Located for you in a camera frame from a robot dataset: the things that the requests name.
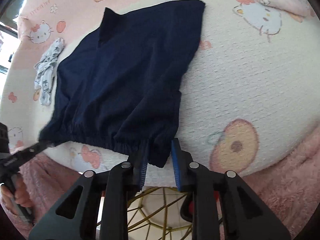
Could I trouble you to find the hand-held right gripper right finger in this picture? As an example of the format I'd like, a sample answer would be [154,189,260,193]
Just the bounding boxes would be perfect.
[172,138,292,240]

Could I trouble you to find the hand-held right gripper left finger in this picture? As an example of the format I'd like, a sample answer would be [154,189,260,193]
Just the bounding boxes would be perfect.
[29,141,149,240]

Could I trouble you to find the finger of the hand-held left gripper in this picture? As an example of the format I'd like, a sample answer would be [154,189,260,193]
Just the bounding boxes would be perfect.
[0,141,54,170]

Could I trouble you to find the navy shorts with white stripes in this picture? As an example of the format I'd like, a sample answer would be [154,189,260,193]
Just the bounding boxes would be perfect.
[39,0,206,168]

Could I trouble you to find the person's left hand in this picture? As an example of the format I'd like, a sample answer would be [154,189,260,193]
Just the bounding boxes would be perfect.
[0,177,33,207]

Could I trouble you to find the light grey printed garment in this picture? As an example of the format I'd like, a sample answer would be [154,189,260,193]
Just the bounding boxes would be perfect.
[34,37,66,106]

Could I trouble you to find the pink and white printed blanket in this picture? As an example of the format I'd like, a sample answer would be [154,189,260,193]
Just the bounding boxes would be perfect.
[0,0,320,180]

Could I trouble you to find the glass window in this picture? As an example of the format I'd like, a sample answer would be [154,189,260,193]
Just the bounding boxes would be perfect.
[0,0,38,70]

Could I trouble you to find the pink fluffy robe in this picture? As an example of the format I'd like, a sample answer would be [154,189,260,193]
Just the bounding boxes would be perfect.
[0,135,320,240]

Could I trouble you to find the gold wire stool frame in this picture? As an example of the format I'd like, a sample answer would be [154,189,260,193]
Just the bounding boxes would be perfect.
[126,186,193,240]

